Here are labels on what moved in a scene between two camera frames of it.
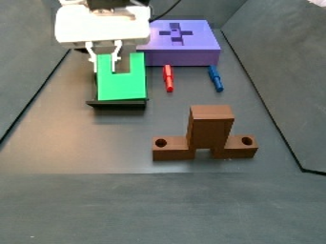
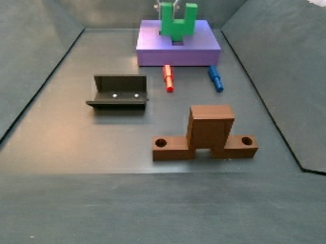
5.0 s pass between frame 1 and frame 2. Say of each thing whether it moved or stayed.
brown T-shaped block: stayed
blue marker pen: stayed
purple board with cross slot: stayed
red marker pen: stayed
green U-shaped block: moved
